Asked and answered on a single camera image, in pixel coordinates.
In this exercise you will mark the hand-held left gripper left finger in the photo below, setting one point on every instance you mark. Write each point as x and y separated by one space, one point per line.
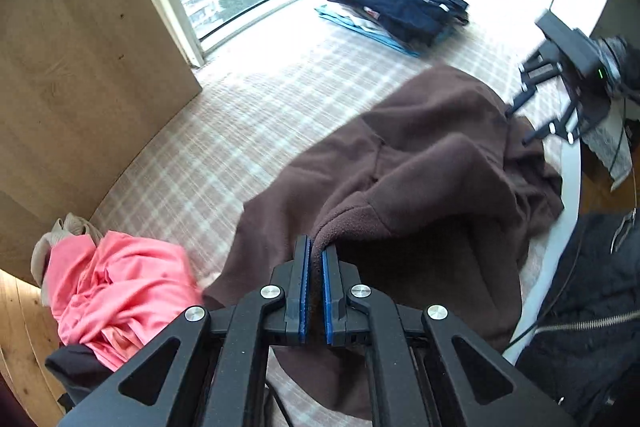
302 292

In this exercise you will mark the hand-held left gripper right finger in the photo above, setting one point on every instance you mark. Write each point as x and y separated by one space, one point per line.
328 297

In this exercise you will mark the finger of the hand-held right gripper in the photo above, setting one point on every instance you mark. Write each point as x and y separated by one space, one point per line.
572 119
542 67

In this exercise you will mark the brown fleece sweater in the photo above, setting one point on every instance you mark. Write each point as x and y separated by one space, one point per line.
425 147

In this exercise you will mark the white mattress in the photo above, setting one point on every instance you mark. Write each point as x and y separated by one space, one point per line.
570 207

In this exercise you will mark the light blue folded garment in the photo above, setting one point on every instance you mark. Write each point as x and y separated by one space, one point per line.
395 44

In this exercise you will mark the navy folded sweatshirt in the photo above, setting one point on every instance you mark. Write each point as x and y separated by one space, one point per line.
400 2

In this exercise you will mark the pink garment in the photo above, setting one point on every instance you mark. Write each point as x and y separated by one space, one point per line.
125 287

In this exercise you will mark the person's black jacket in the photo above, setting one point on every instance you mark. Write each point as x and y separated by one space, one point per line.
590 297

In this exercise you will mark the white folded garment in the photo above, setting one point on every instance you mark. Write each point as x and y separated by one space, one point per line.
357 19

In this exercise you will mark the dark grey garment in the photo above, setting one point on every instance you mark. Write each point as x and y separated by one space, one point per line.
80 369

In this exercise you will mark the beige knit sweater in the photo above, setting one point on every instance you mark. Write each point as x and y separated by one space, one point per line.
50 247

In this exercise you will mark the light wooden cabinet panel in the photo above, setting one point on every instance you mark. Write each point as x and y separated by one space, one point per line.
85 72

